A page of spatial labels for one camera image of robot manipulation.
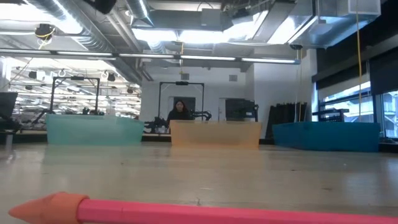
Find person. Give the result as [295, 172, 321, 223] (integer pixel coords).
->
[166, 99, 193, 125]

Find orange translucent plastic bin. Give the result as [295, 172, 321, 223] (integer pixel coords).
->
[170, 119, 262, 149]

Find black monitor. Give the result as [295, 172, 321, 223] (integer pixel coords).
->
[0, 91, 19, 118]
[224, 98, 259, 123]

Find long ceiling light bar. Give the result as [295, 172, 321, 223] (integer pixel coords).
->
[0, 47, 302, 65]

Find black upright panels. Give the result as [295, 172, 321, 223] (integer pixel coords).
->
[266, 101, 309, 141]

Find pink pencil with orange eraser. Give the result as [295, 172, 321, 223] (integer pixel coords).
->
[8, 191, 398, 224]

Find teal translucent plastic bin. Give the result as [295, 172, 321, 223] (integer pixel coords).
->
[45, 113, 145, 146]

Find blue plastic bin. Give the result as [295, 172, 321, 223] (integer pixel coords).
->
[272, 121, 381, 153]

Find dark metal rack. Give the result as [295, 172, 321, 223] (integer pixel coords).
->
[312, 107, 350, 123]

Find black reel with yellow cable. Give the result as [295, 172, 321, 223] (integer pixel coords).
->
[33, 22, 57, 42]

